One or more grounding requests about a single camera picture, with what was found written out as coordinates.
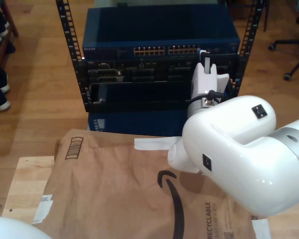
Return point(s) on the white paper label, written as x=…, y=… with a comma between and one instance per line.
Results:
x=43, y=209
x=261, y=229

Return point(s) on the black rack server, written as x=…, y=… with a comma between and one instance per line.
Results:
x=151, y=65

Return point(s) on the brown paper mailer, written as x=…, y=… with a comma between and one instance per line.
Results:
x=102, y=186

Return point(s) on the black office chair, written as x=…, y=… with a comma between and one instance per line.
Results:
x=288, y=41

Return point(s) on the blue network switch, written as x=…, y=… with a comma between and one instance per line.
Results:
x=151, y=25

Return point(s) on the white tape strip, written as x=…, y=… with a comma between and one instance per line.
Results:
x=154, y=144

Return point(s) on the black perforated rack post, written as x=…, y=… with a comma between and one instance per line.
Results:
x=69, y=37
x=250, y=32

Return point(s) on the dark blue flat device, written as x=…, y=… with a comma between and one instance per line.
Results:
x=139, y=122

